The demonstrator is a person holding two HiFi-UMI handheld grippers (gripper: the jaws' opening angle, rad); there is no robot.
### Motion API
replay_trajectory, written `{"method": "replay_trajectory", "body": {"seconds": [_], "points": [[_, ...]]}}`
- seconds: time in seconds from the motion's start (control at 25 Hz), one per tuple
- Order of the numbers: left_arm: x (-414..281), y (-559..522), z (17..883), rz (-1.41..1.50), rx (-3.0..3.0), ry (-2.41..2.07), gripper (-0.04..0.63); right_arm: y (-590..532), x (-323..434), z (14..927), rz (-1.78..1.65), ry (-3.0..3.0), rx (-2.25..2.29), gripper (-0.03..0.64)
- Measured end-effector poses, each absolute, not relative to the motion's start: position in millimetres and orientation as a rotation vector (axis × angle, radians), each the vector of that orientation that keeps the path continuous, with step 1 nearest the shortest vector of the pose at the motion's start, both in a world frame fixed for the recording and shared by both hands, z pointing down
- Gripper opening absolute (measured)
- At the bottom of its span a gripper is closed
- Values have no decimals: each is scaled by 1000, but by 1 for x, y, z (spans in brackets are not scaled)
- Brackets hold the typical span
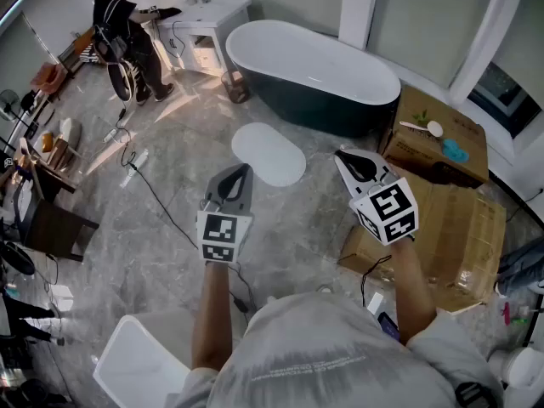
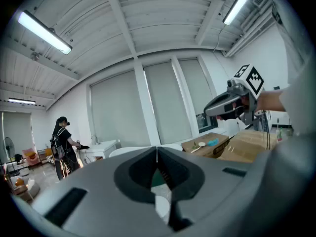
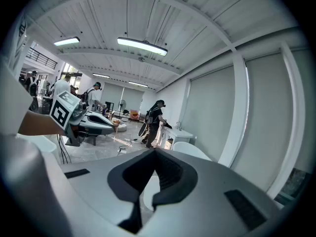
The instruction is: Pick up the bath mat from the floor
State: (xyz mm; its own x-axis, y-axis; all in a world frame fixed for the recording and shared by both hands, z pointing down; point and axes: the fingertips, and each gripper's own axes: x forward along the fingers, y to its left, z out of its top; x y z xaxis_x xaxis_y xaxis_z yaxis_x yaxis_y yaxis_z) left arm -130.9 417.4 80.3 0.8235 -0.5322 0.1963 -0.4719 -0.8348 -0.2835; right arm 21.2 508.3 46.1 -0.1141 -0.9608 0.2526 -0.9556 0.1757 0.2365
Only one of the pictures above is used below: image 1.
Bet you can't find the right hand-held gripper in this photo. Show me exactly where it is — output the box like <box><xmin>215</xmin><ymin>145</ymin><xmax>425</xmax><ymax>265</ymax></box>
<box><xmin>334</xmin><ymin>149</ymin><xmax>420</xmax><ymax>247</ymax></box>

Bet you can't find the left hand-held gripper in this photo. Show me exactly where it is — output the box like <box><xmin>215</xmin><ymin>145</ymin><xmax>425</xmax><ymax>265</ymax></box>
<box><xmin>196</xmin><ymin>163</ymin><xmax>255</xmax><ymax>267</ymax></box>

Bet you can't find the white perforated bath mat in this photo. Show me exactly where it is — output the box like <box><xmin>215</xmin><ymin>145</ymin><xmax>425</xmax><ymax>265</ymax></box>
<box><xmin>230</xmin><ymin>122</ymin><xmax>308</xmax><ymax>188</ymax></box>

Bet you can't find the person's left forearm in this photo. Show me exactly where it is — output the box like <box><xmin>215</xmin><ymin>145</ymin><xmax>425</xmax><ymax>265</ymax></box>
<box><xmin>190</xmin><ymin>261</ymin><xmax>240</xmax><ymax>372</ymax></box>

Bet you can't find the person's right forearm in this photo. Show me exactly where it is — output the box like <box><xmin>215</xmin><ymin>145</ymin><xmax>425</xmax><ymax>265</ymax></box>
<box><xmin>388</xmin><ymin>240</ymin><xmax>439</xmax><ymax>344</ymax></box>

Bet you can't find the dark green white bathtub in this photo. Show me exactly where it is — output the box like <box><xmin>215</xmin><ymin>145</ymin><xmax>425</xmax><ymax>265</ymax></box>
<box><xmin>224</xmin><ymin>19</ymin><xmax>402</xmax><ymax>139</ymax></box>

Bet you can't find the cardboard box with green print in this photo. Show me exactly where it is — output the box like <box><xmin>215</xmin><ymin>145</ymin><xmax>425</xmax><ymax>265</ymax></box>
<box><xmin>377</xmin><ymin>83</ymin><xmax>490</xmax><ymax>186</ymax></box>

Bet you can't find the blue plastic item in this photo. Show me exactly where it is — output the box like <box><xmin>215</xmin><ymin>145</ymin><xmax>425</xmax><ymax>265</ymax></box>
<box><xmin>441</xmin><ymin>139</ymin><xmax>471</xmax><ymax>163</ymax></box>

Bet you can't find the long white power strip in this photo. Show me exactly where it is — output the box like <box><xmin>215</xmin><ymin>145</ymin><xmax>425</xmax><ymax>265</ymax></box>
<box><xmin>119</xmin><ymin>148</ymin><xmax>150</xmax><ymax>189</ymax></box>

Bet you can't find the large plain cardboard box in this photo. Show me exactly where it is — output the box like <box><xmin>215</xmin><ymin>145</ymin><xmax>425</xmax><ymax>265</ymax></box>
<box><xmin>338</xmin><ymin>166</ymin><xmax>508</xmax><ymax>314</ymax></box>

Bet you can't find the small white box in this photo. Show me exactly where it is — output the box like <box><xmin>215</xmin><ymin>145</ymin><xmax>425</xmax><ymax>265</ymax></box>
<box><xmin>366</xmin><ymin>292</ymin><xmax>386</xmax><ymax>316</ymax></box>

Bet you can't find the purple screen device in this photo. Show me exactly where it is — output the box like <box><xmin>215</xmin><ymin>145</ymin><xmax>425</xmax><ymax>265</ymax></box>
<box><xmin>377</xmin><ymin>311</ymin><xmax>401</xmax><ymax>343</ymax></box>

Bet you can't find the window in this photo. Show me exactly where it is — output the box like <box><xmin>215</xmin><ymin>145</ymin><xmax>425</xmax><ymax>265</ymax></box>
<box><xmin>466</xmin><ymin>59</ymin><xmax>544</xmax><ymax>140</ymax></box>

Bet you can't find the white vanity cabinet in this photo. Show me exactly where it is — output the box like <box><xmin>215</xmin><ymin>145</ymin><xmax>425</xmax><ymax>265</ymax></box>
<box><xmin>148</xmin><ymin>0</ymin><xmax>253</xmax><ymax>77</ymax></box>

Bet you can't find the dark wooden table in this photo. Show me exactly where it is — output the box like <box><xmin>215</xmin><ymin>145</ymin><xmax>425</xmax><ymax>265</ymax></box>
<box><xmin>19</xmin><ymin>197</ymin><xmax>101</xmax><ymax>264</ymax></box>

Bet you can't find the person's grey shirt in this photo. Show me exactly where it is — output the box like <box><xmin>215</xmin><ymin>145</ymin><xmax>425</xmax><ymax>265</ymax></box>
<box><xmin>169</xmin><ymin>291</ymin><xmax>507</xmax><ymax>408</ymax></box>

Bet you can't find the white chair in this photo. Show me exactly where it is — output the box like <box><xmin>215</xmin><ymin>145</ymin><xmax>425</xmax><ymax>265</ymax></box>
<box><xmin>92</xmin><ymin>314</ymin><xmax>193</xmax><ymax>408</ymax></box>

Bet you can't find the orange bag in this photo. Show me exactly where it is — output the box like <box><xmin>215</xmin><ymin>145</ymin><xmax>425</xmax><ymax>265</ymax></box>
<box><xmin>30</xmin><ymin>62</ymin><xmax>65</xmax><ymax>94</ymax></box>

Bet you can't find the black standing fan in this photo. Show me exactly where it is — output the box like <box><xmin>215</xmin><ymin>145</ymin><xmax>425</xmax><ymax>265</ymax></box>
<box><xmin>0</xmin><ymin>88</ymin><xmax>39</xmax><ymax>144</ymax></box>

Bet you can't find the long black floor cable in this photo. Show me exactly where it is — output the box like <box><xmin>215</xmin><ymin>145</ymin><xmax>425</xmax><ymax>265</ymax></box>
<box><xmin>121</xmin><ymin>129</ymin><xmax>201</xmax><ymax>251</ymax></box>

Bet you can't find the white long-handled brush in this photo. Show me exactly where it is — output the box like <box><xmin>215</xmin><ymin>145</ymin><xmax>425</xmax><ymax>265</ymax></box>
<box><xmin>399</xmin><ymin>120</ymin><xmax>445</xmax><ymax>139</ymax></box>

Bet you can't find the brown wire waste basket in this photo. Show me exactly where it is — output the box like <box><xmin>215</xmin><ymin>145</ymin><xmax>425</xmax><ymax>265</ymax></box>
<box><xmin>220</xmin><ymin>70</ymin><xmax>252</xmax><ymax>105</ymax></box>

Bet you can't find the thin black looped cable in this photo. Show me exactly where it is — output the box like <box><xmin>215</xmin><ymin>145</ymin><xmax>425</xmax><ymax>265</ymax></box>
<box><xmin>360</xmin><ymin>254</ymin><xmax>393</xmax><ymax>308</ymax></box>

